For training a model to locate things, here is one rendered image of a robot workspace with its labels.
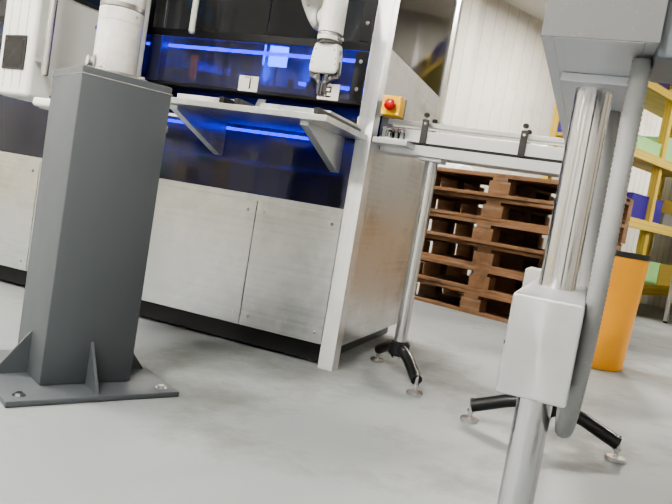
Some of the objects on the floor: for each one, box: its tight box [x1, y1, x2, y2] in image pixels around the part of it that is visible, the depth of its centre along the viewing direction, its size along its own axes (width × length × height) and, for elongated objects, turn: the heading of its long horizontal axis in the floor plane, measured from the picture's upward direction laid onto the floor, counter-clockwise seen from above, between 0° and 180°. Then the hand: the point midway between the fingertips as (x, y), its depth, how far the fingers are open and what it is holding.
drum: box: [591, 250, 652, 371], centre depth 355 cm, size 39×39×62 cm
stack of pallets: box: [414, 167, 634, 324], centre depth 508 cm, size 143×98×102 cm
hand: (321, 90), depth 222 cm, fingers closed
